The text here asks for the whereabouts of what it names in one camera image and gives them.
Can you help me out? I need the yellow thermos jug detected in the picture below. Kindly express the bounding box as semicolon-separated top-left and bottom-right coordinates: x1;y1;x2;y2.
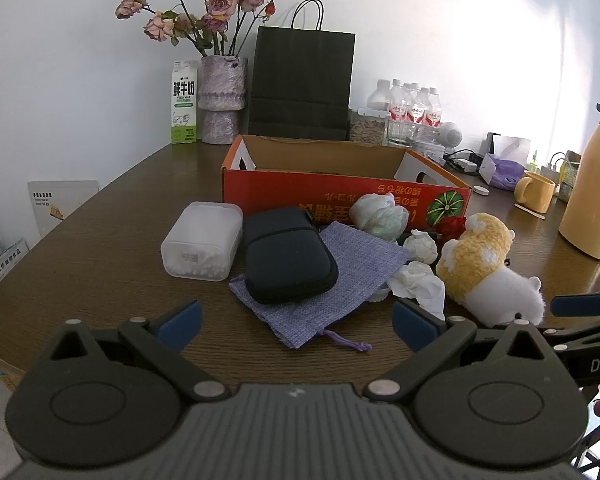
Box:
558;95;600;261

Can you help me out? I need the small white tissue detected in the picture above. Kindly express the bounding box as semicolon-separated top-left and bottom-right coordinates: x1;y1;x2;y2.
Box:
403;228;440;265

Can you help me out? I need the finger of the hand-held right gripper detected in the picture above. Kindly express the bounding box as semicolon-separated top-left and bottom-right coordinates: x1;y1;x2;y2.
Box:
550;290;600;318
529;313;600;357

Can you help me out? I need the white floral tin box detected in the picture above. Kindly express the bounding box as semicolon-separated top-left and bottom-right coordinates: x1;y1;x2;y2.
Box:
412;140;446;165

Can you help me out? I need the purple tissue pack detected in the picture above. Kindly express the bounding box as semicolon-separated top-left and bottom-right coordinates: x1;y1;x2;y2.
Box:
479;152;529;191

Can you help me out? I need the translucent cotton swab box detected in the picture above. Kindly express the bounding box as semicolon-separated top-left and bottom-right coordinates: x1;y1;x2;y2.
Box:
160;201;245;282

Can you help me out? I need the purple linen drawstring pouch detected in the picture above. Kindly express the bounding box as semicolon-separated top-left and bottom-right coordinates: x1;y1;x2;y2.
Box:
228;220;412;352

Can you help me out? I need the yellow mug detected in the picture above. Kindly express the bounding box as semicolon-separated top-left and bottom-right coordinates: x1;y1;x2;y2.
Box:
513;170;557;214

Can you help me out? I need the white round device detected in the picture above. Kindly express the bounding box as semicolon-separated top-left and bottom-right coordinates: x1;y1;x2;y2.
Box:
437;122;465;150

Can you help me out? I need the clear container of seeds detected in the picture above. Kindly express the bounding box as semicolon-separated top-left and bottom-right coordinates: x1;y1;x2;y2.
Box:
348;107;390;147

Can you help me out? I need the red artificial rose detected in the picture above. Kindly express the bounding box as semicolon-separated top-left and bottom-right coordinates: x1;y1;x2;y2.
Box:
435;215;469;241

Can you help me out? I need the wooden stick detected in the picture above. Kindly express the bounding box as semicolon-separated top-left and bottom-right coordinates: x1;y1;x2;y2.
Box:
513;203;547;220

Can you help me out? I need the green white milk carton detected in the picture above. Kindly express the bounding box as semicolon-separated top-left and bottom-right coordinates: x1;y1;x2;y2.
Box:
169;59;200;145

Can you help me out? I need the pack of plastic water bottles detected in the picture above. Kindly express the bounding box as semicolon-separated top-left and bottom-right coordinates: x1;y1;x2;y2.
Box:
369;78;442;142

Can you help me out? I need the blue white carton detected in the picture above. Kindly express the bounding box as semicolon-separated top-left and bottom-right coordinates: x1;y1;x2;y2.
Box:
0;238;31;297

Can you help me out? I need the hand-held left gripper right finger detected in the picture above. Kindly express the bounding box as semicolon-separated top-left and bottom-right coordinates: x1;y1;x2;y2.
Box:
362;299;557;404

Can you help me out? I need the purple white textured vase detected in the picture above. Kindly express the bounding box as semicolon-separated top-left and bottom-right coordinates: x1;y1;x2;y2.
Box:
197;55;248;145

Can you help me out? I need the balled green white plastic bag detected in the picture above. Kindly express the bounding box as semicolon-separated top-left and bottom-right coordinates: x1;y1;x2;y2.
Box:
348;192;410;241

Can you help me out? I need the white printed sign board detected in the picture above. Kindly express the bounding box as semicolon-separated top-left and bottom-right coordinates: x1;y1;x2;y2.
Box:
27;179;101;241

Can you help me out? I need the dried rose bouquet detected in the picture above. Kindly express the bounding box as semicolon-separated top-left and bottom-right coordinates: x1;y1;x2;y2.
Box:
115;0;277;59

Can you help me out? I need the red cardboard box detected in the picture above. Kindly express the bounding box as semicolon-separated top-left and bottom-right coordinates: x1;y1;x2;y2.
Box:
221;133;473;232

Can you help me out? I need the wooden desktop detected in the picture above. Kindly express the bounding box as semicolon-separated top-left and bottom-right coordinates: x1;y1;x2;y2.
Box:
0;136;600;397

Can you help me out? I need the black paper bag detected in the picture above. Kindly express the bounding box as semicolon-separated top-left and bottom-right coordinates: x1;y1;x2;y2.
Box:
247;0;357;142

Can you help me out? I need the large white tissue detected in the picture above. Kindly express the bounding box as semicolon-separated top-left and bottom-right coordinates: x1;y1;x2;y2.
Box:
385;261;447;322

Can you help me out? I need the black zip case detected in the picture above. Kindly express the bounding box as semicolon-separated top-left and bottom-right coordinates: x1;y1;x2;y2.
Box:
242;206;340;305

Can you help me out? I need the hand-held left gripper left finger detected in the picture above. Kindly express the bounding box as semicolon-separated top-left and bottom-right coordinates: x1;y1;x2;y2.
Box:
45;299;232;404

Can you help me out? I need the beige green carton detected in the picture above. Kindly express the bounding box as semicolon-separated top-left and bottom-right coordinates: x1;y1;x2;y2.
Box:
559;149;582;204

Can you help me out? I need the yellow white plush hamster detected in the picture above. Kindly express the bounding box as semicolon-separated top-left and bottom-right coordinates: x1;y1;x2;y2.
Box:
435;212;547;329

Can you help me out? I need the white wall charger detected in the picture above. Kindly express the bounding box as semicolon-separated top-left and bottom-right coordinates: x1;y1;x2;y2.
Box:
544;152;567;181

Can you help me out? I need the white charger with cable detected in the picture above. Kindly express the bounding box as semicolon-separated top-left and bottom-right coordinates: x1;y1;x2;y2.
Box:
443;149;482;175

